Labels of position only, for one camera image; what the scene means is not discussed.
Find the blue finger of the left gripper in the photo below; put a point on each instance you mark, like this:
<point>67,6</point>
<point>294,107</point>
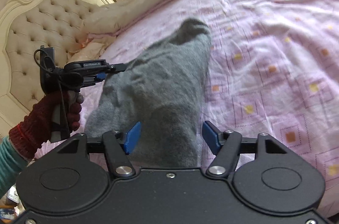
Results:
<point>93,80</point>

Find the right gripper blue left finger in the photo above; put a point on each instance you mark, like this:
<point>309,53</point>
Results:
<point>118,146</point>

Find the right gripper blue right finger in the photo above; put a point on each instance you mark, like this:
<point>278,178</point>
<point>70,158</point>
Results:
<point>225,146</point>

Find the grey argyle knit sweater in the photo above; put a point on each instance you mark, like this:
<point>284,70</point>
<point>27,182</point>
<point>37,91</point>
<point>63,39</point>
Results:
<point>163,89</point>

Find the teal sleeve forearm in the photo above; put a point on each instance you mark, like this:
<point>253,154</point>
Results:
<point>11,164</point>

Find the left hand red knit glove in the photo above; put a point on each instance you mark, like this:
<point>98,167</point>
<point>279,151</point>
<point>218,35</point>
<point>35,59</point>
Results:
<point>29,135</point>

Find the beige pillow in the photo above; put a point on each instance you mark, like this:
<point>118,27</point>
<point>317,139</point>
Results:
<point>92,48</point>

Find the cream tufted headboard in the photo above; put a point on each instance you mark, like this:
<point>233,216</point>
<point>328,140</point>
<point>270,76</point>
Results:
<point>26,25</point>

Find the pink patterned bed sheet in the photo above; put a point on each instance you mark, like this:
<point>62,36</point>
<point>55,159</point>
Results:
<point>273,68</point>

